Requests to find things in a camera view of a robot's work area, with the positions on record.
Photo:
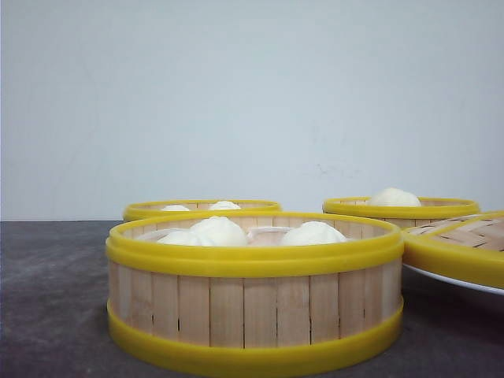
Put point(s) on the woven bamboo steamer lid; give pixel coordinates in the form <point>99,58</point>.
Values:
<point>467,249</point>

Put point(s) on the white bun back middle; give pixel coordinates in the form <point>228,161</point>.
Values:
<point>223,205</point>

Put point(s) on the white bun front centre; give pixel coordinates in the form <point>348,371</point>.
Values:
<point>221,231</point>

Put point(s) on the white bun front left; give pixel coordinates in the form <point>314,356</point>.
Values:
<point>182,237</point>

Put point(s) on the white bun front right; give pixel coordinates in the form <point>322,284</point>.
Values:
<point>312,233</point>

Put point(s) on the white bun back left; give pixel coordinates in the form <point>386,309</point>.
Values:
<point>175,208</point>

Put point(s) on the front bamboo steamer basket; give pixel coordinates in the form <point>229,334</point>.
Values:
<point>256,311</point>

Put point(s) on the white bun with yellow dot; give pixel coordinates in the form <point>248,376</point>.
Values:
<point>394,197</point>

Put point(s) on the white plate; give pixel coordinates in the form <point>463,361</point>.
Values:
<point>460,283</point>

